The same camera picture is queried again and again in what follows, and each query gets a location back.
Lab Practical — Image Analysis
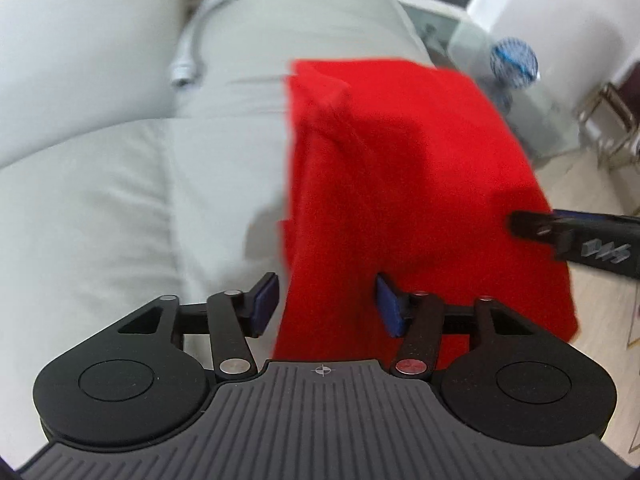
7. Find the glass side table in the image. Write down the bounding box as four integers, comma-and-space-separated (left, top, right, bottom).
399, 0, 580, 166

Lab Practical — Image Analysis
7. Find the gold metal chair frame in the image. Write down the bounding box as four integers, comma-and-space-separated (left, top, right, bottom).
576, 74, 639, 171

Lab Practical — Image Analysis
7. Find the grey fabric sofa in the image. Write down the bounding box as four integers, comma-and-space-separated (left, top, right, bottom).
0, 0, 436, 340

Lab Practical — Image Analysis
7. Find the red sweater with duck logo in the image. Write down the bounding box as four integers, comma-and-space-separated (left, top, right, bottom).
273, 58, 578, 363

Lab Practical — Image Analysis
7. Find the blue white patterned ball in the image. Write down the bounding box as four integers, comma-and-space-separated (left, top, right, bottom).
489, 37, 540, 89

